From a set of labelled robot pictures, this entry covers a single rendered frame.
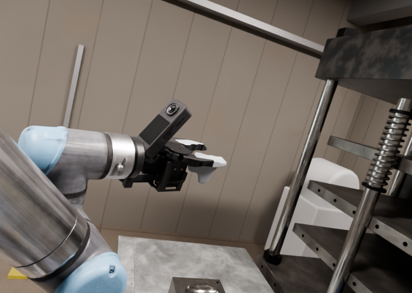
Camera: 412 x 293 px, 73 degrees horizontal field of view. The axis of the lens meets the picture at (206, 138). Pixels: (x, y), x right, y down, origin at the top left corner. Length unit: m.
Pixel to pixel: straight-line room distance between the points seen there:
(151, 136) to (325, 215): 2.59
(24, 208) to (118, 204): 2.81
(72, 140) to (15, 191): 0.16
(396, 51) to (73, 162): 1.15
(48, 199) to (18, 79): 2.64
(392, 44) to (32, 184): 1.24
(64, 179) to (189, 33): 2.54
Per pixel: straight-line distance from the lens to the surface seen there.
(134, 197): 3.06
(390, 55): 1.29
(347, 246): 1.31
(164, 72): 2.81
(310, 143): 1.52
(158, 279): 1.29
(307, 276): 1.75
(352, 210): 1.36
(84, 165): 0.43
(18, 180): 0.28
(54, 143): 0.42
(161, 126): 0.49
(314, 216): 2.90
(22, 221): 0.29
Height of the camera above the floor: 1.57
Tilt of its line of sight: 9 degrees down
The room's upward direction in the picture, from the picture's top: 16 degrees clockwise
